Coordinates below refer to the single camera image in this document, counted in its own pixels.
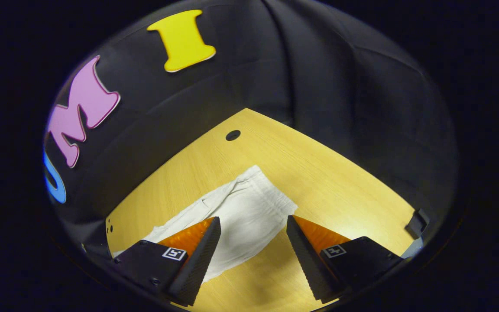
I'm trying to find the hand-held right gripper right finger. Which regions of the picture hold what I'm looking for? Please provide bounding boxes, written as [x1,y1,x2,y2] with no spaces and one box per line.
[286,215,405,304]

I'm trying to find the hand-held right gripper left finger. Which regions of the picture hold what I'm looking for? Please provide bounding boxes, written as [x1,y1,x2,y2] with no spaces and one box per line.
[112,216,222,307]

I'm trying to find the white jeans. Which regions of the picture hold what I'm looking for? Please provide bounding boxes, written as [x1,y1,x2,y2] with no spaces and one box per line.
[113,165,298,283]

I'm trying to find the black backdrop cloth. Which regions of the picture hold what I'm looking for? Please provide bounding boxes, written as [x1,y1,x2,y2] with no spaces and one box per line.
[43,0,458,260]

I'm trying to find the black bracket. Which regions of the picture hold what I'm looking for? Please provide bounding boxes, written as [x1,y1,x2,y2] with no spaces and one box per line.
[405,208,431,240]

